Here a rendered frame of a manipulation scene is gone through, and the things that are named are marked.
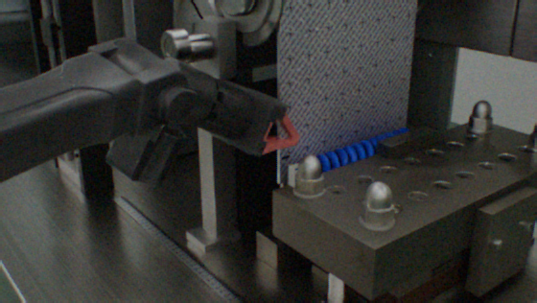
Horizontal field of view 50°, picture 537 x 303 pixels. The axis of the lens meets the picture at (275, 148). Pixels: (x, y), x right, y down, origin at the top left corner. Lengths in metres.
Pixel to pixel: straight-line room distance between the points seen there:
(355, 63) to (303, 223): 0.23
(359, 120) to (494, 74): 2.92
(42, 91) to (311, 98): 0.36
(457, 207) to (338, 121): 0.20
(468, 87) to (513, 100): 0.31
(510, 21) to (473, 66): 2.90
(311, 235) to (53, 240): 0.40
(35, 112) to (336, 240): 0.32
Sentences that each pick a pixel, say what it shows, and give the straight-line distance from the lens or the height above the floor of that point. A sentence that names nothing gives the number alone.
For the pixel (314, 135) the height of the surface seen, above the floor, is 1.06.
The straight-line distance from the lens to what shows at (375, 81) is 0.79.
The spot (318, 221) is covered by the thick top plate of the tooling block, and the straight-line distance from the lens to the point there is 0.62.
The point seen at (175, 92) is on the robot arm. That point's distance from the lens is 0.51.
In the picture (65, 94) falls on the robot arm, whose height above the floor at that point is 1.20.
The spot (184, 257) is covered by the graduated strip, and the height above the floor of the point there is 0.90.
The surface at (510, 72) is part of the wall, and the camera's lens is 3.62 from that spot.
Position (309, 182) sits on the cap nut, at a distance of 0.64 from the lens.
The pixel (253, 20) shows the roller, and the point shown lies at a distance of 0.69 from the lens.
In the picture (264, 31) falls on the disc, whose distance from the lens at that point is 0.68.
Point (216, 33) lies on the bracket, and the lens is 0.71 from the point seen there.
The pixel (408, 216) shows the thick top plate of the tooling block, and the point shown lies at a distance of 0.63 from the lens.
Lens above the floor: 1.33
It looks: 22 degrees down
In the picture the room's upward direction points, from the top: straight up
